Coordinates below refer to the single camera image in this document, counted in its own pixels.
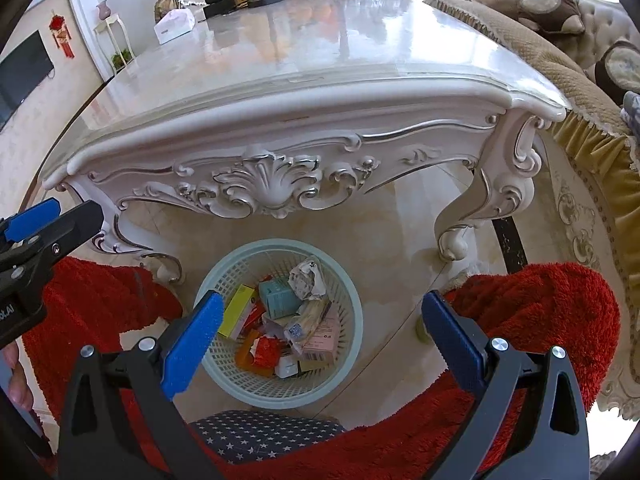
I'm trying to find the red fuzzy trousers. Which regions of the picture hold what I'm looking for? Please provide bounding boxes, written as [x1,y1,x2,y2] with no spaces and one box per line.
[23,257,620,479]

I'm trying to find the red wrapper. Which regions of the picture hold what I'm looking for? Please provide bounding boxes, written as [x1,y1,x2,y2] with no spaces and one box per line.
[250,335,288,370]

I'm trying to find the star patterned blue slipper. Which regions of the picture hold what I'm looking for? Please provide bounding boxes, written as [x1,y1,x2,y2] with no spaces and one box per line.
[190,410,345,465]

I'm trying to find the round sofa cushion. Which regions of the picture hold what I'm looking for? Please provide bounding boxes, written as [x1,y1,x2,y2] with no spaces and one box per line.
[518,0,585,35]

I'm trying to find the white paper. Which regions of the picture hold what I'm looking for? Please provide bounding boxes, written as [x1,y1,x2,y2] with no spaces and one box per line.
[288,258,326,301]

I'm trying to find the red chinese knot decoration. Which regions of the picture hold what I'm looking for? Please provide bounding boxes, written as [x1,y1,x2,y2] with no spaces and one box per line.
[49,13,75,58]

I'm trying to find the clear plastic snack wrapper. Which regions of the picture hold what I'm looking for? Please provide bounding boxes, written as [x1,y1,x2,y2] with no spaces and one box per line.
[283,297,331,356]

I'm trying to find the white charger box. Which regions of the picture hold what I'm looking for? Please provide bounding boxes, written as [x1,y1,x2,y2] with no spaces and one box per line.
[273,354,300,379]

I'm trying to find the wall television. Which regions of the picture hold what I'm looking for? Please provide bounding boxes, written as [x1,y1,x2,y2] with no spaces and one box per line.
[0,32,54,127]

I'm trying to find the white side stand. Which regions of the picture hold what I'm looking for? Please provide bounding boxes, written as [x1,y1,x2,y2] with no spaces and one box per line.
[93,0,136,75]

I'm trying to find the pink barcode box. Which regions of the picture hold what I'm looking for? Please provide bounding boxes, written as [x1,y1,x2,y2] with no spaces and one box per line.
[298,307,341,364]

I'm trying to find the pale green waste basket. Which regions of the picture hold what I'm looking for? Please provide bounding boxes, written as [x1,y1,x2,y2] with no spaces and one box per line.
[198,238,363,410]

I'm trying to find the teal bear box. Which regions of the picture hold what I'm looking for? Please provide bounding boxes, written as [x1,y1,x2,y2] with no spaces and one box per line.
[258,278,303,320]

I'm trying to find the yellow-green small box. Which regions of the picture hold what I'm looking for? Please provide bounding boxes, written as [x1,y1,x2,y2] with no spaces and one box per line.
[218,285,257,340]

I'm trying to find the ornate white coffee table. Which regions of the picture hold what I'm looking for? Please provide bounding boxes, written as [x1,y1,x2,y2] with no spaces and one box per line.
[39,0,570,282]

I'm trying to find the beige fringed sofa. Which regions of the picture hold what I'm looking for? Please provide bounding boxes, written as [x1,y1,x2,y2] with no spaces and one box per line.
[425,0,639,420]

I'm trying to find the orange square box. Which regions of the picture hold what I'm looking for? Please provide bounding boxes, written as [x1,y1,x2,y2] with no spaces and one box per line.
[234,330,273,377]

